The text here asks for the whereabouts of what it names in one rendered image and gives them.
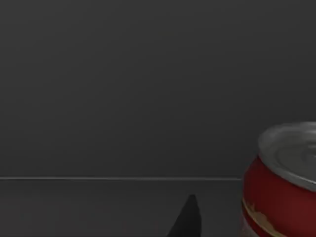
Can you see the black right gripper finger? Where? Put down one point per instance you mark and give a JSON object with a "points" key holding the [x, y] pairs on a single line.
{"points": [[190, 219]]}

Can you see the red and white can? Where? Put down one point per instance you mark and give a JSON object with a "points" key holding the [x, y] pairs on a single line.
{"points": [[276, 187]]}

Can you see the grey cabinet with dark inside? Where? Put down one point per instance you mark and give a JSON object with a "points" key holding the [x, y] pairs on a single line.
{"points": [[123, 86]]}

